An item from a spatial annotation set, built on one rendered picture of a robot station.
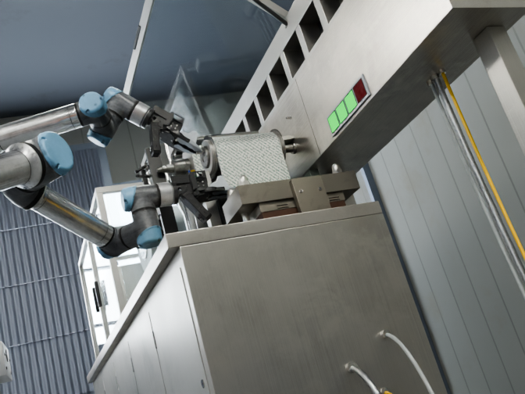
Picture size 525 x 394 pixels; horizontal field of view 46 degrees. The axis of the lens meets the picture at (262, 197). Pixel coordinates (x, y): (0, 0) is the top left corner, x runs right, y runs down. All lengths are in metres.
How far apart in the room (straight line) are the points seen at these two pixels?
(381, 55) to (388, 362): 0.82
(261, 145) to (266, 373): 0.84
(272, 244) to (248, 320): 0.22
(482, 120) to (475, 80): 0.20
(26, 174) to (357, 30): 0.98
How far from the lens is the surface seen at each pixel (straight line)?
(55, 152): 1.63
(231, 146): 2.08
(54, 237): 5.21
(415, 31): 1.65
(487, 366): 3.72
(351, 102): 1.88
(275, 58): 2.34
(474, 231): 3.50
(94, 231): 1.88
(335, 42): 1.96
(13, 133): 1.99
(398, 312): 1.79
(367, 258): 1.80
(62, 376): 4.96
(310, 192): 1.84
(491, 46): 1.68
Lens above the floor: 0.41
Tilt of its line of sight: 19 degrees up
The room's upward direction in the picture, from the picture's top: 16 degrees counter-clockwise
